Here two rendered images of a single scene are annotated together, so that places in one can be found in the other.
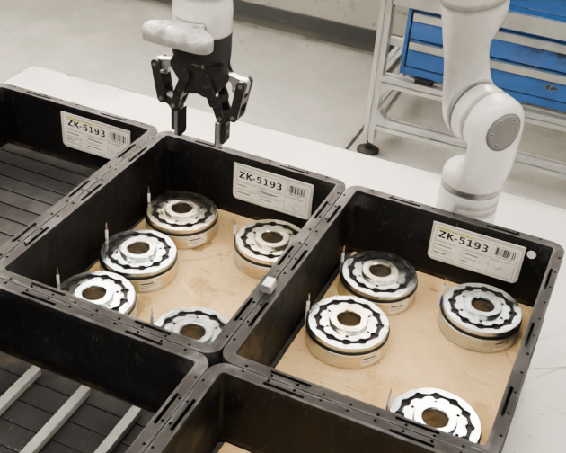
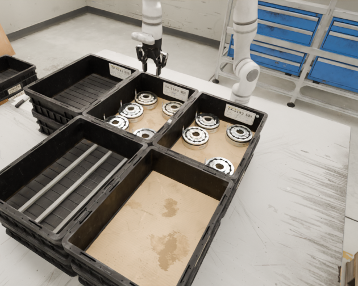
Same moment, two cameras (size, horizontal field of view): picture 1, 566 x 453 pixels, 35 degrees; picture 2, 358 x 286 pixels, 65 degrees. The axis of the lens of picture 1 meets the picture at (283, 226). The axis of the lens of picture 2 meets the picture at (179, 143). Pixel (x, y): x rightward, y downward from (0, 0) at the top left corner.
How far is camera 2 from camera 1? 7 cm
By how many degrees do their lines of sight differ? 8
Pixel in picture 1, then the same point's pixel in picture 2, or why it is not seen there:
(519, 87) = (266, 62)
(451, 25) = (236, 37)
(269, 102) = (184, 64)
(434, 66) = not seen: hidden behind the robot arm
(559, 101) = (279, 67)
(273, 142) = (180, 76)
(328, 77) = (204, 57)
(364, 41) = (217, 45)
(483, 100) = (246, 64)
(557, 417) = (262, 168)
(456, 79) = (238, 57)
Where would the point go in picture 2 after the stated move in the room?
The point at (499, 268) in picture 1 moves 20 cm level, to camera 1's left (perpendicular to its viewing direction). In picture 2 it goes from (246, 120) to (198, 114)
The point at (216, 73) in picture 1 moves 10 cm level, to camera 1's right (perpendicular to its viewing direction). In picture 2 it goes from (156, 51) to (182, 54)
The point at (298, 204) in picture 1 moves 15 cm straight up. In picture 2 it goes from (183, 96) to (186, 65)
